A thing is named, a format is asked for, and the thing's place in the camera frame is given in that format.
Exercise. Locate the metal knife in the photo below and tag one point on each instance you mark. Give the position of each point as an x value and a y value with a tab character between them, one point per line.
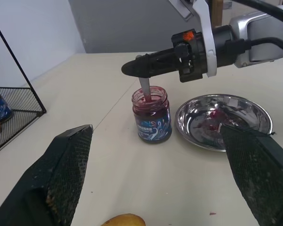
146	89

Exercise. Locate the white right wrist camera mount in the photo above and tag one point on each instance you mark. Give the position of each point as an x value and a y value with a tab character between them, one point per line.
204	28

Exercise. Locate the golden bread piece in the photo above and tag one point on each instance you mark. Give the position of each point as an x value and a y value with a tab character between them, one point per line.
125	220

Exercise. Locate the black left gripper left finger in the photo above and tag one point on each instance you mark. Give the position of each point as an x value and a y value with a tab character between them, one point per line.
49	179

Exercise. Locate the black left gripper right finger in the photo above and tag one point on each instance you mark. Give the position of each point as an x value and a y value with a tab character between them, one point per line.
257	169

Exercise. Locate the blue lidded jam jar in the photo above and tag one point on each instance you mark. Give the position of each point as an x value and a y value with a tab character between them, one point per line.
0	108

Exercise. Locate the glass jam jar blue label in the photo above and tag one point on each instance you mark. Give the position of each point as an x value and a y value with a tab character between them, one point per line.
153	122

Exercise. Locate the brown wooden board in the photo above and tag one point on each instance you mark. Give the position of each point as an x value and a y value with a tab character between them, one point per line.
220	11

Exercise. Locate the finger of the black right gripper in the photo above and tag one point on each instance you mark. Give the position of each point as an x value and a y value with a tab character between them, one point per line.
153	67
163	53

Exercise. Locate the round stainless steel plate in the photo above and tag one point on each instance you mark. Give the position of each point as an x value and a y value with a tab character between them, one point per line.
202	117

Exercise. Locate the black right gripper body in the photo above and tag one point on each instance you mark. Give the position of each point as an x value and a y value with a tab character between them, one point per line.
191	58

